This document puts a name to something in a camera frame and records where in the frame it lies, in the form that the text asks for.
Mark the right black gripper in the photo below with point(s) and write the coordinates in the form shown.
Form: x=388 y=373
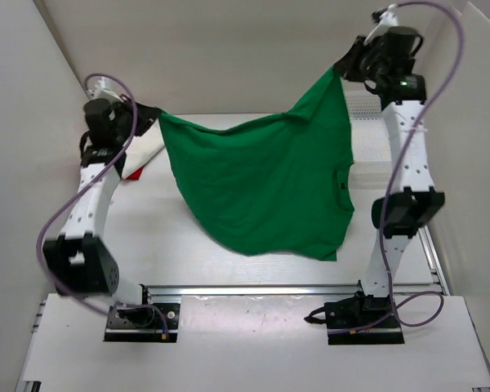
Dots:
x=349 y=68

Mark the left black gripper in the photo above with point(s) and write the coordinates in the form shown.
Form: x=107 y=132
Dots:
x=145 y=117

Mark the white t-shirt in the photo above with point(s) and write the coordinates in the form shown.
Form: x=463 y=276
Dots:
x=142 y=149

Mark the red t-shirt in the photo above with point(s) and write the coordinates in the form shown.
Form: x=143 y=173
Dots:
x=135 y=175

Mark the green garment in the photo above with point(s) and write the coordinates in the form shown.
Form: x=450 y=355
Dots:
x=279 y=183

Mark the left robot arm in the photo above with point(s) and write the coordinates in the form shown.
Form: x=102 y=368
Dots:
x=78 y=257

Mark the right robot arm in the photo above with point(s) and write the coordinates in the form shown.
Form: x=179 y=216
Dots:
x=410 y=200

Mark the white plastic basket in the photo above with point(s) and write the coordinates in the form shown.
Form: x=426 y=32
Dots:
x=370 y=142

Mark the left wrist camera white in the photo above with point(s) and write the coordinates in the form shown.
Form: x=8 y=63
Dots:
x=104 y=89

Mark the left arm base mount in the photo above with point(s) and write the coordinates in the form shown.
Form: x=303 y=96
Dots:
x=157 y=325

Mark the aluminium rail front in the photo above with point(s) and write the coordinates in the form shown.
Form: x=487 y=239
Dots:
x=251 y=290

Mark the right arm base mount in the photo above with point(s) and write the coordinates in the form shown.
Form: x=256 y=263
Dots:
x=358 y=320

